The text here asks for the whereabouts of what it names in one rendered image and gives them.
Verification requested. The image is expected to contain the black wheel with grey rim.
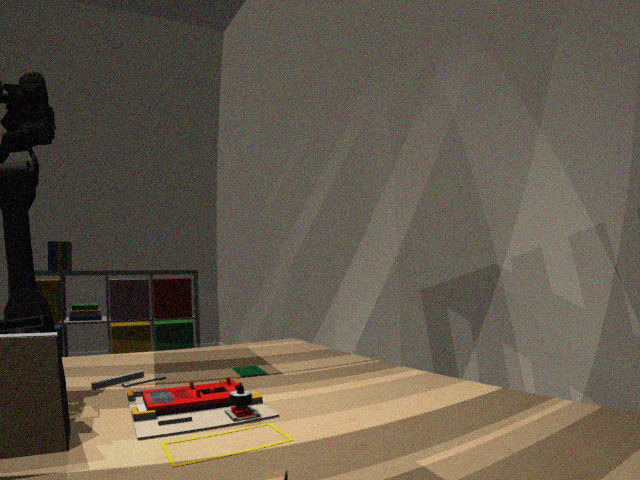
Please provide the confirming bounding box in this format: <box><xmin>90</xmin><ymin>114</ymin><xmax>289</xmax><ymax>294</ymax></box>
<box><xmin>230</xmin><ymin>389</ymin><xmax>252</xmax><ymax>406</ymax></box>

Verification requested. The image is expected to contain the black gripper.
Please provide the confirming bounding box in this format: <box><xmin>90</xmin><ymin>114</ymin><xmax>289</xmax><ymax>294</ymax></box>
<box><xmin>0</xmin><ymin>81</ymin><xmax>25</xmax><ymax>117</ymax></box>

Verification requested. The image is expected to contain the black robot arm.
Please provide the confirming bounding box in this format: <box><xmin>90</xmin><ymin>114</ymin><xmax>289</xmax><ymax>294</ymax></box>
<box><xmin>0</xmin><ymin>72</ymin><xmax>56</xmax><ymax>334</ymax></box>

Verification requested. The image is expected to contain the dark green rectangular mat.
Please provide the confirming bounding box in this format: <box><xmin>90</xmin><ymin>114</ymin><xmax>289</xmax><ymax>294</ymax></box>
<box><xmin>232</xmin><ymin>365</ymin><xmax>268</xmax><ymax>377</ymax></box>

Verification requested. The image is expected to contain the dark grey flat bar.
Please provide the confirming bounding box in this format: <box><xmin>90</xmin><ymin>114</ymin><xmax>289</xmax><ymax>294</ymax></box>
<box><xmin>91</xmin><ymin>370</ymin><xmax>144</xmax><ymax>390</ymax></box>

